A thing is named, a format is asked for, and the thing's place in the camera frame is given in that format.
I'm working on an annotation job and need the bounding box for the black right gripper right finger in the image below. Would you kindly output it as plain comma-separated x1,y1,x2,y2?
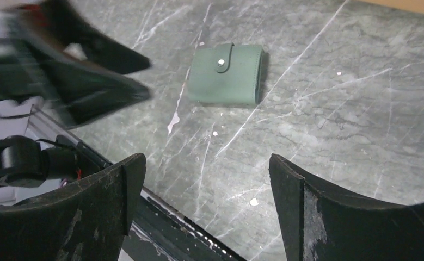
269,154,424,260

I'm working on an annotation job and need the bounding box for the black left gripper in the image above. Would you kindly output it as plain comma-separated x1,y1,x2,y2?
0,0,151,126

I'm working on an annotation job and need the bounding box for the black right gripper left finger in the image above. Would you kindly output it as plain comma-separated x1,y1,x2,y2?
0,153,146,260

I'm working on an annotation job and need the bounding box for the green leather card holder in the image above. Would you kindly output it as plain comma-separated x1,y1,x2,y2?
187,42,263,105

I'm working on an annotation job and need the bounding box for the orange plastic desk organizer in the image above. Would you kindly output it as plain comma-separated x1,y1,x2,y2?
360,0,424,14

